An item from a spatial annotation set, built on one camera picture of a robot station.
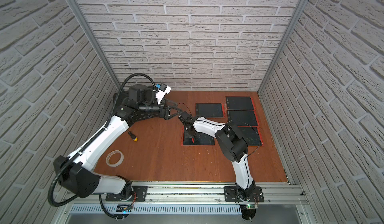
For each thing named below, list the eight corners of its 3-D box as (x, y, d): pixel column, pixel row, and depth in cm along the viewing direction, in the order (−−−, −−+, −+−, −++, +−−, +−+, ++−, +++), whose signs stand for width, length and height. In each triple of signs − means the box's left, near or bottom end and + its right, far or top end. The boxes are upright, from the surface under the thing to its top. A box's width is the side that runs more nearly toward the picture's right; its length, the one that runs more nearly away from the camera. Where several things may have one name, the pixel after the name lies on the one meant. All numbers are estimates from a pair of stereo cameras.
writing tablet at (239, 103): (227, 109, 112) (228, 107, 110) (225, 99, 119) (226, 96, 116) (253, 109, 112) (254, 107, 110) (249, 99, 119) (250, 96, 117)
